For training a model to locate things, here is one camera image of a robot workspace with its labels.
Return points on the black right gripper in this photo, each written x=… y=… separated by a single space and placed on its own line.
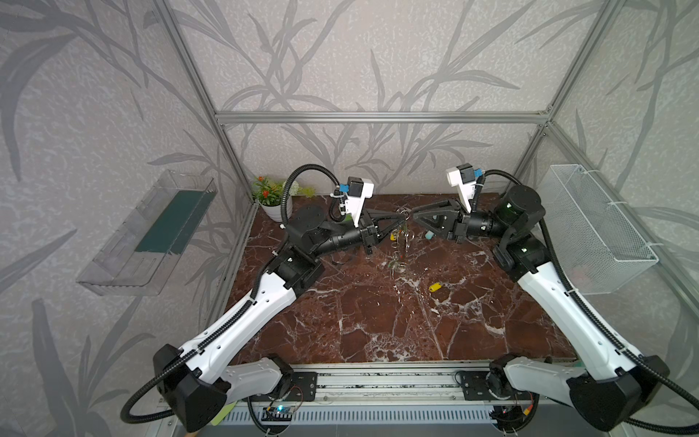
x=453 y=226

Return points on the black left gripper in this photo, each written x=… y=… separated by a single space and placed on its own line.
x=369 y=234

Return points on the metal keyring bunch with tags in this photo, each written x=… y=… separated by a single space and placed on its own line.
x=401 y=239

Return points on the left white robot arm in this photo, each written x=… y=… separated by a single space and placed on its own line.
x=197 y=381

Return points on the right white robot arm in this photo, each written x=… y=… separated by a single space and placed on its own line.
x=609 y=387

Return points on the white pot with green plant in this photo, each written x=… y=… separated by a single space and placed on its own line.
x=268 y=193

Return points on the small circuit board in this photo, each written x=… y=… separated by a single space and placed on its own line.
x=279 y=413

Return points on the green silicone spatula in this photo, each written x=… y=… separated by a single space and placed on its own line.
x=222 y=414

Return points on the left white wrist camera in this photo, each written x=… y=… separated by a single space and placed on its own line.
x=353 y=196

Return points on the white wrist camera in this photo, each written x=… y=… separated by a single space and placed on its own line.
x=465 y=178
x=353 y=196

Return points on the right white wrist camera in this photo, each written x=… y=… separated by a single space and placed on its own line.
x=465 y=178

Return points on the white wire mesh basket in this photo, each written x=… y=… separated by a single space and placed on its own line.
x=599 y=248

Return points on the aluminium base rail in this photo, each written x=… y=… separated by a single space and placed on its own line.
x=388 y=394

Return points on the clear plastic wall shelf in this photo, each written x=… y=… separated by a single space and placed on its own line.
x=145 y=249

